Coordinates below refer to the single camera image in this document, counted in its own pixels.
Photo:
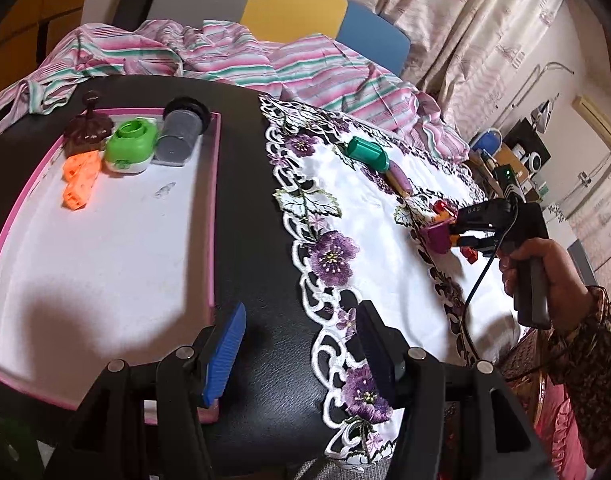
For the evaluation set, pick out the pink green striped cloth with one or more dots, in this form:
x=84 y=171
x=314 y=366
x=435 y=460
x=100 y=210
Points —
x=310 y=70

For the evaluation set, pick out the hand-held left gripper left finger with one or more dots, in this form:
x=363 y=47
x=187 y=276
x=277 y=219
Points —
x=225 y=355

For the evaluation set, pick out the yellow plastic toy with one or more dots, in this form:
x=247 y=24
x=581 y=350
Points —
x=446 y=218

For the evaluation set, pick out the grey canister black lid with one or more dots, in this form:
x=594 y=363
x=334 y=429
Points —
x=178 y=132

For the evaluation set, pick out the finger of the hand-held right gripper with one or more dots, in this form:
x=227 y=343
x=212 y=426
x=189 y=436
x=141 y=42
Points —
x=468 y=231
x=478 y=246

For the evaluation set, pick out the person's right forearm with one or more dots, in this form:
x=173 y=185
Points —
x=590 y=370

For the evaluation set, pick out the brown round plastic brush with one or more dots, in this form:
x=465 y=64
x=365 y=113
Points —
x=88 y=130

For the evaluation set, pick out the pink ruffled cushion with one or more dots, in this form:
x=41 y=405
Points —
x=560 y=425

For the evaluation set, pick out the black speaker box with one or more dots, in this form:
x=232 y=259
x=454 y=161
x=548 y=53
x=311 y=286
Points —
x=528 y=137

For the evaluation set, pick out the cream air conditioner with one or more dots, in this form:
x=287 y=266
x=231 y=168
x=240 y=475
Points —
x=598 y=120

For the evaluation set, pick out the cream patterned curtain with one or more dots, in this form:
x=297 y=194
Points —
x=460 y=25

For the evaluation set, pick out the purple yellow plastic case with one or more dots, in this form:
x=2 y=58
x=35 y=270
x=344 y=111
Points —
x=399 y=179

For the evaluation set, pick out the person's right hand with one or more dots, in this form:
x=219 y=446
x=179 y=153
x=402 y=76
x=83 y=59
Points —
x=565 y=285

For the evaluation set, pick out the magenta plastic figure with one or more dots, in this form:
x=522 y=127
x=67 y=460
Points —
x=435 y=237

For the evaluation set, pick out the green white round container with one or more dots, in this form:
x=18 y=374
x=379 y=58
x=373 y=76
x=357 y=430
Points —
x=130 y=142

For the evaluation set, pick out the red metallic cylinder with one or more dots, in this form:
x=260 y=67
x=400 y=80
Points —
x=439 y=207

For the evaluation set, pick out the pink-rimmed white tray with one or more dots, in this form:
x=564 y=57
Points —
x=110 y=270

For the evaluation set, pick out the wooden wardrobe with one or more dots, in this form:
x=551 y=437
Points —
x=60 y=5

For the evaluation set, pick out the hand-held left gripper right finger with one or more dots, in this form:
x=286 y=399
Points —
x=380 y=355

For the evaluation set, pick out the bent metal pipe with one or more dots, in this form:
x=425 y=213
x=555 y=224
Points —
x=540 y=72

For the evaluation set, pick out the white floral lace tablecloth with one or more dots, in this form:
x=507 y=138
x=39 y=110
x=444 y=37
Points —
x=375 y=240

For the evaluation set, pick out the teal green plastic cylinder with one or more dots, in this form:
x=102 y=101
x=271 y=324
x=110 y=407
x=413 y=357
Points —
x=368 y=152

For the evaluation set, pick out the orange plastic block toy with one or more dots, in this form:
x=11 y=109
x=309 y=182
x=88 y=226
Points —
x=80 y=180

